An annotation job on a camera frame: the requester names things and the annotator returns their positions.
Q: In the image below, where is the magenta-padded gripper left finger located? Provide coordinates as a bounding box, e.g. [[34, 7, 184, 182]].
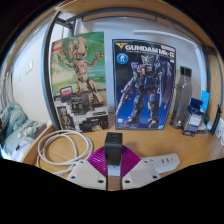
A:
[[66, 145, 110, 191]]

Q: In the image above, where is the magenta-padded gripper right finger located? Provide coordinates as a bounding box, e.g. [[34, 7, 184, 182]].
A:
[[119, 145, 162, 191]]

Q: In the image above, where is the black charger block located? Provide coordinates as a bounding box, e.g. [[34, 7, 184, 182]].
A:
[[104, 132, 124, 167]]

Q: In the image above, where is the white power strip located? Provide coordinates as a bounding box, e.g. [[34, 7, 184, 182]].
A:
[[107, 152, 181, 178]]

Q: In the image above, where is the bed with checked sheet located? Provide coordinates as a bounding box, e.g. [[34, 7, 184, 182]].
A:
[[0, 119, 48, 161]]

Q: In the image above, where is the small blue carton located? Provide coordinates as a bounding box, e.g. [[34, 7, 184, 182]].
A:
[[181, 97, 205, 138]]

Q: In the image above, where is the clear grey drink bottle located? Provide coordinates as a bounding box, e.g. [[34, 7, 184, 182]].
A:
[[169, 65, 194, 130]]

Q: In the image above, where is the white mug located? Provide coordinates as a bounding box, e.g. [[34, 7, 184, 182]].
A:
[[214, 118, 224, 139]]

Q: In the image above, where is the blue robot model kit box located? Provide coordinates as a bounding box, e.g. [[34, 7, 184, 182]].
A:
[[111, 38, 177, 130]]

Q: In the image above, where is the black handheld tool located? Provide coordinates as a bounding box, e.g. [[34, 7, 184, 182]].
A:
[[209, 104, 223, 136]]

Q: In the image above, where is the teal crumpled blanket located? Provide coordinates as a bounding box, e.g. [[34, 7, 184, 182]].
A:
[[0, 101, 29, 134]]

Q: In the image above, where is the green tree figure toy box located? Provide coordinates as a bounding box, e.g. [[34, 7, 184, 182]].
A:
[[50, 31, 110, 133]]

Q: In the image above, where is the white desk lamp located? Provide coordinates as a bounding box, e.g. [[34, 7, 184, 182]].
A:
[[132, 28, 205, 94]]

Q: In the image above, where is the white coiled cable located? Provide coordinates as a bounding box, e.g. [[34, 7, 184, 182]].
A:
[[35, 129, 94, 177]]

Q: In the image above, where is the grey metal frame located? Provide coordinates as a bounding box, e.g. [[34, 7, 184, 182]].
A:
[[41, 9, 223, 131]]

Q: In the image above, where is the white wall switch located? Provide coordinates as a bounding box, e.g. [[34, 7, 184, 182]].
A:
[[25, 60, 34, 75]]

